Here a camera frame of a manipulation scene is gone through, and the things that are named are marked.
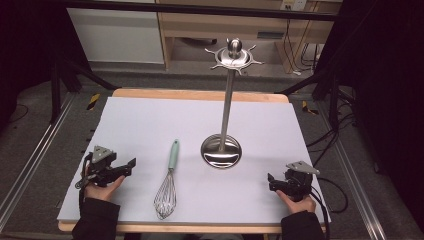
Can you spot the steel utensil hanging stand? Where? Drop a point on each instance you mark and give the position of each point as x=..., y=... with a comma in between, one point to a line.
x=226, y=106

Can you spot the wooden table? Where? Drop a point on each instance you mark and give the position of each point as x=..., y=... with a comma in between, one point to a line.
x=200, y=95

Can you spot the person's left hand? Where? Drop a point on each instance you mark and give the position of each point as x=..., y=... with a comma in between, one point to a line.
x=101, y=190

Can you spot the black curtain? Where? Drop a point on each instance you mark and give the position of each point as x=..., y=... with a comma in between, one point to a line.
x=30, y=43
x=386, y=83

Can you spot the light wooden desk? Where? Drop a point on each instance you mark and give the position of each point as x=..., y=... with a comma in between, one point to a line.
x=213, y=28

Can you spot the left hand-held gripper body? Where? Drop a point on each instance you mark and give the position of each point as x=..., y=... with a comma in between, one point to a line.
x=100, y=163

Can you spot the white power strip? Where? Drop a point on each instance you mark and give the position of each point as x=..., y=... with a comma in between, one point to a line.
x=293, y=4

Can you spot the white table mat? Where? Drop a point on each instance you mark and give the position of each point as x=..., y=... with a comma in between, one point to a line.
x=200, y=126

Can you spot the yellow black hazard tape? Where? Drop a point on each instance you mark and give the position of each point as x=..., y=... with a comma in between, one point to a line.
x=309, y=108
x=93, y=101

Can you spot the black horizontal frame bar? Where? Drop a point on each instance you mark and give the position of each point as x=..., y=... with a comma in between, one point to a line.
x=200, y=9

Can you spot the metal floor rail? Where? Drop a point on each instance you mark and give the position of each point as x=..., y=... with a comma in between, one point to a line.
x=356, y=186
x=33, y=160

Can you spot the white cabinet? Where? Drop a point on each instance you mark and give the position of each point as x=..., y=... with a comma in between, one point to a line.
x=116, y=36

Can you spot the black metal stand leg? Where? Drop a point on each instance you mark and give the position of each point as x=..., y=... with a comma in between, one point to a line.
x=55, y=90
x=333, y=100

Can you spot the person's right hand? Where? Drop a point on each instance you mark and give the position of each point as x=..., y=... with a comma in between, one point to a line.
x=300, y=205

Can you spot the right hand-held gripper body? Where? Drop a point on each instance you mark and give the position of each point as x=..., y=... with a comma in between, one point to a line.
x=298, y=181

